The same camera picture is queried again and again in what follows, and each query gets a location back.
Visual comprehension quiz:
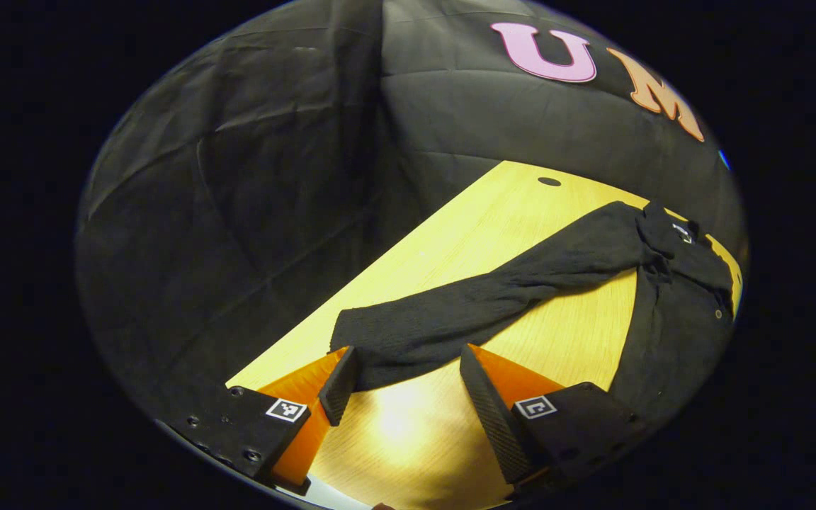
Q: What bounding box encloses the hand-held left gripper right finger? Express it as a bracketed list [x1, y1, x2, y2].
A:
[459, 344, 646, 497]

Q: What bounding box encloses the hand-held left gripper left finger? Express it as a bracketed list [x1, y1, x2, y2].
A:
[167, 346, 361, 497]

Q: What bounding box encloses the black knit cardigan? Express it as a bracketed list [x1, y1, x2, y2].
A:
[329, 200, 735, 426]

